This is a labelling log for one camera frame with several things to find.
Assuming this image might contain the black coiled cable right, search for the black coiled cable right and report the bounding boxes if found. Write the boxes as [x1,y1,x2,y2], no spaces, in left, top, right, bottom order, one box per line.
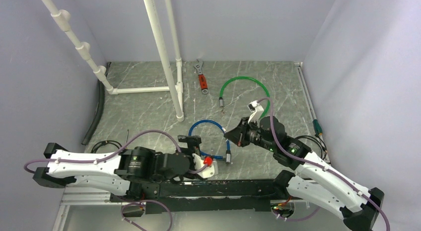
[296,135,328,161]

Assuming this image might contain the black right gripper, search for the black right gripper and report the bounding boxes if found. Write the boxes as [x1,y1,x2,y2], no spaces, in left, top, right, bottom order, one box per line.
[224,116,276,152]

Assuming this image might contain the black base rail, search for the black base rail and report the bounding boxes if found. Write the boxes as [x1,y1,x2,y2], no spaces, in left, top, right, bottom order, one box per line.
[110,179,290,212]

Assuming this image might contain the black coiled cable left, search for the black coiled cable left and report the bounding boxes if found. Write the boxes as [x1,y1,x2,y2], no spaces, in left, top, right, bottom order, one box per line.
[90,140,124,154]

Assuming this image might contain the green cable lock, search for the green cable lock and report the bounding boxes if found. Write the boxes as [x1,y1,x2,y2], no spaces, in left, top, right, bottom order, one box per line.
[219,76,270,108]

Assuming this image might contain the green handled screwdriver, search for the green handled screwdriver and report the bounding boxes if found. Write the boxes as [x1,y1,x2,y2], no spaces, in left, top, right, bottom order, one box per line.
[312,119,323,137]

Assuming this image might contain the red handled adjustable wrench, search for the red handled adjustable wrench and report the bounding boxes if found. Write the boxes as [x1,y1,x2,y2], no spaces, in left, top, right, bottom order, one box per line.
[194,59,209,94]

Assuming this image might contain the black coiled cable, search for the black coiled cable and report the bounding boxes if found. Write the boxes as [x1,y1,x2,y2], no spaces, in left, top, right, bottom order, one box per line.
[90,140,124,154]
[296,135,328,161]

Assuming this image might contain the aluminium frame rail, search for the aluminium frame rail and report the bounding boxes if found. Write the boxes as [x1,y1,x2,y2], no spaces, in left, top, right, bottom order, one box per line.
[61,187,111,206]

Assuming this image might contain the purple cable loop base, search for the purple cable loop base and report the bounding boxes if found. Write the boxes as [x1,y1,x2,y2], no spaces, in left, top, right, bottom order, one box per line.
[120,199,174,231]

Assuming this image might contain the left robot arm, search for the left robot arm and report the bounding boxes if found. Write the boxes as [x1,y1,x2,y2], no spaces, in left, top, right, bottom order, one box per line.
[32,143,212,201]

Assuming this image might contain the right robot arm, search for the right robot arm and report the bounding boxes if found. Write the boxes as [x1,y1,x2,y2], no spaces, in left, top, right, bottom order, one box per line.
[224,117,384,231]

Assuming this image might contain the blue cable lock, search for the blue cable lock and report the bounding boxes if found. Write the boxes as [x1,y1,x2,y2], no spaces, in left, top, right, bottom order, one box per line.
[188,120,232,165]

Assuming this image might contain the white pvc pipe frame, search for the white pvc pipe frame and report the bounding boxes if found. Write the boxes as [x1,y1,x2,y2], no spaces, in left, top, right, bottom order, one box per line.
[41,0,185,122]

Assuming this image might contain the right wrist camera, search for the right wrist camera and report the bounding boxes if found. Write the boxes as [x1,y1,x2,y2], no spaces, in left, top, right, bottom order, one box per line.
[248,100,265,124]

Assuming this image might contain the black foam tube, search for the black foam tube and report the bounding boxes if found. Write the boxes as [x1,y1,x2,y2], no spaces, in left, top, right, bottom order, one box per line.
[81,80,106,146]

